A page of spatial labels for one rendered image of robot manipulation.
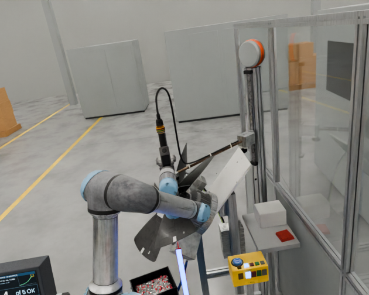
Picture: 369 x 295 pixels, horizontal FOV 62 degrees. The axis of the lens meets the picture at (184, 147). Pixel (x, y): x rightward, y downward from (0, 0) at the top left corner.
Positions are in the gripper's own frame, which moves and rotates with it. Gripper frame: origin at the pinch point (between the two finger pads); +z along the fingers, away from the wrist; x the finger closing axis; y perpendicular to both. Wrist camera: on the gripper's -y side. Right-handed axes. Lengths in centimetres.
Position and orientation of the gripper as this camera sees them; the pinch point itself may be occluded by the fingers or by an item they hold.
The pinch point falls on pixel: (165, 153)
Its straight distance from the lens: 159.0
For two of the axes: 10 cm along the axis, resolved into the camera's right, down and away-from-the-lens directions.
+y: 1.4, 9.2, 3.7
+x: 9.9, -1.6, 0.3
